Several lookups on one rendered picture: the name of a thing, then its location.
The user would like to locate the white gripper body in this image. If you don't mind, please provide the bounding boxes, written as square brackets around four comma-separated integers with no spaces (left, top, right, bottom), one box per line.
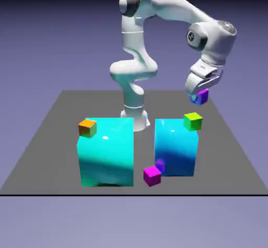
[184,69,224,97]

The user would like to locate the small purple cube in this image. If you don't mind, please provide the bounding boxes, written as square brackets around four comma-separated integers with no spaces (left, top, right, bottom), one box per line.
[189,88,209,106]

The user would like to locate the small green cube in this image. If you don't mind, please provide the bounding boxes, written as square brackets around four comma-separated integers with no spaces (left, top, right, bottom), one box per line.
[183,112,204,131]

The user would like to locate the small magenta cube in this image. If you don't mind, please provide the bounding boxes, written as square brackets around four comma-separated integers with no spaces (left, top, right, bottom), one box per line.
[143,165,162,187]

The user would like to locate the small orange cube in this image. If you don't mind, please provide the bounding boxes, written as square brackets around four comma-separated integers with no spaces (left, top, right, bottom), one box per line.
[77,118,97,138]

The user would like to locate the large cyan box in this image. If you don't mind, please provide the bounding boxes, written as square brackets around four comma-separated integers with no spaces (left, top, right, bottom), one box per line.
[154,118,199,177]
[76,117,135,187]

